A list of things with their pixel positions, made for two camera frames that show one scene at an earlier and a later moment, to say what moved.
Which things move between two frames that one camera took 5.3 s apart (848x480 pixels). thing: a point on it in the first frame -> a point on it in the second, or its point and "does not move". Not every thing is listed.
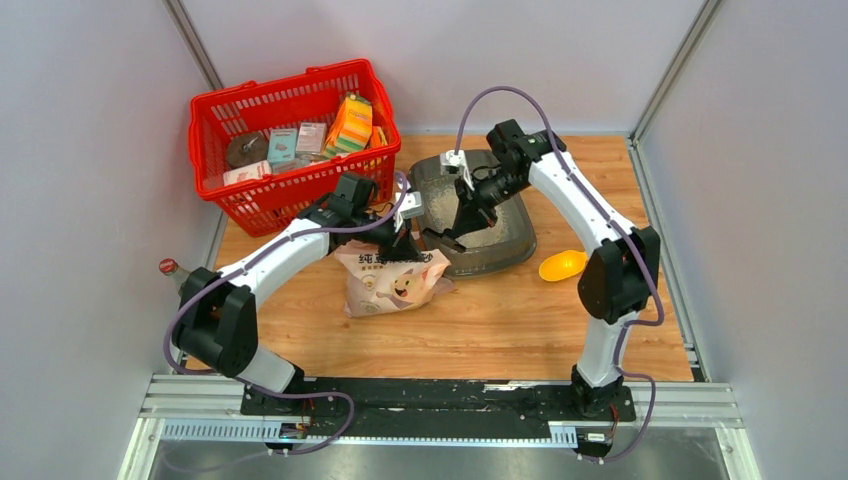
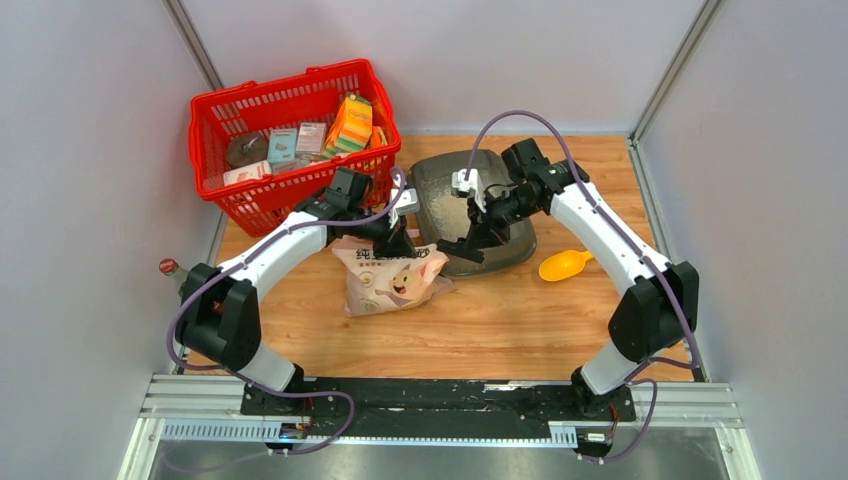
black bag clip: [431, 237] -> [460, 248]
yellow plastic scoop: [562, 265] does not move
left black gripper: [401, 246] does not move
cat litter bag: [375, 287] does not move
